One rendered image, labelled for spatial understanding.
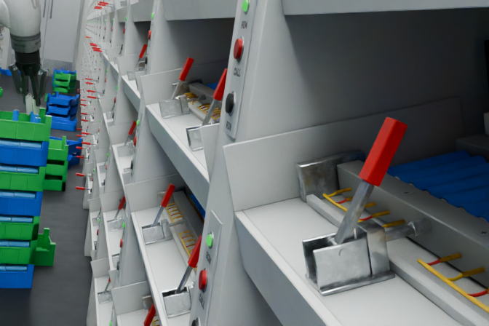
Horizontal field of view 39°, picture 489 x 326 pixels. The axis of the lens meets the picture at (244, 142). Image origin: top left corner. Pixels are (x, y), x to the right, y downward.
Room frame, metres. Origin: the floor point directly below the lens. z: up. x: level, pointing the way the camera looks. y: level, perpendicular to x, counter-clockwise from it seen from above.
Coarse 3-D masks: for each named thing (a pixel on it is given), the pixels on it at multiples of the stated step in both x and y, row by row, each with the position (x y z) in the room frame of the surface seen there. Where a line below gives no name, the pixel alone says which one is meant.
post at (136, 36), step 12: (132, 24) 1.86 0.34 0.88; (144, 24) 1.87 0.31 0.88; (132, 36) 1.86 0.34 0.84; (144, 36) 1.87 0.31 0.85; (132, 48) 1.86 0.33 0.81; (120, 84) 1.86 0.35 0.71; (120, 96) 1.86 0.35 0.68; (120, 108) 1.86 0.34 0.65; (132, 108) 1.87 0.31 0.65; (120, 120) 1.86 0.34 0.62; (132, 120) 1.87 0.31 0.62; (108, 168) 1.86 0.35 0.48; (108, 180) 1.86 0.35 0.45; (120, 180) 1.87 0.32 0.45; (108, 192) 1.86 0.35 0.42; (96, 312) 1.86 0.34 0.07; (96, 324) 1.86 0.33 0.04
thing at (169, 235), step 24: (144, 192) 1.18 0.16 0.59; (168, 192) 1.01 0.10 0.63; (144, 216) 1.14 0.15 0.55; (168, 216) 1.12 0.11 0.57; (192, 216) 1.02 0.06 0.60; (144, 240) 1.00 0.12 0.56; (168, 240) 1.00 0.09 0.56; (192, 240) 0.95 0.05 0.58; (144, 264) 0.96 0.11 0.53; (168, 264) 0.90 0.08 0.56; (192, 264) 0.75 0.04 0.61; (168, 288) 0.82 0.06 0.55; (192, 288) 0.75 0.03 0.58; (168, 312) 0.74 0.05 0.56
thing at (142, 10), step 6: (132, 0) 1.86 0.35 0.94; (144, 0) 1.47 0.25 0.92; (150, 0) 1.36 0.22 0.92; (132, 6) 1.79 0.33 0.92; (138, 6) 1.63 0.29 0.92; (144, 6) 1.49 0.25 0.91; (150, 6) 1.38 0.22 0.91; (132, 12) 1.83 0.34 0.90; (138, 12) 1.66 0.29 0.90; (144, 12) 1.52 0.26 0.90; (150, 12) 1.40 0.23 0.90; (138, 18) 1.69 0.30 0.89; (144, 18) 1.55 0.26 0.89; (150, 18) 1.42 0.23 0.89
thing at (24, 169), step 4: (0, 164) 2.11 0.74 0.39; (4, 164) 2.12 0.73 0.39; (8, 164) 2.14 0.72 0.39; (12, 164) 2.15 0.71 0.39; (16, 164) 2.15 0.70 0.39; (0, 168) 2.09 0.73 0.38; (4, 168) 2.10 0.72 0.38; (8, 168) 2.10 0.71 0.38; (12, 168) 2.11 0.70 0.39; (16, 168) 2.11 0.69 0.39; (20, 168) 2.12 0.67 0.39; (24, 168) 2.12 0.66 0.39; (28, 168) 2.13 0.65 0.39; (32, 168) 2.13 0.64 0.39; (36, 168) 2.14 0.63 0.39; (24, 172) 2.12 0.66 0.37; (28, 172) 2.13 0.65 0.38; (32, 172) 2.13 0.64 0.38; (36, 172) 2.13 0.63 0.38
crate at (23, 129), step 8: (0, 112) 2.26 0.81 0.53; (8, 112) 2.27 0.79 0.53; (40, 112) 2.30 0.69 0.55; (0, 120) 2.08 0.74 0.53; (8, 120) 2.09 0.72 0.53; (24, 120) 2.29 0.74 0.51; (48, 120) 2.13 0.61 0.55; (0, 128) 2.08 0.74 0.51; (8, 128) 2.09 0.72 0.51; (16, 128) 2.10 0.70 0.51; (24, 128) 2.11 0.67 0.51; (32, 128) 2.12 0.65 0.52; (40, 128) 2.13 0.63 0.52; (48, 128) 2.14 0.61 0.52; (0, 136) 2.08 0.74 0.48; (8, 136) 2.09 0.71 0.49; (16, 136) 2.10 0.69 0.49; (24, 136) 2.11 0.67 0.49; (32, 136) 2.12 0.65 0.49; (40, 136) 2.13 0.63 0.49; (48, 136) 2.14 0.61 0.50
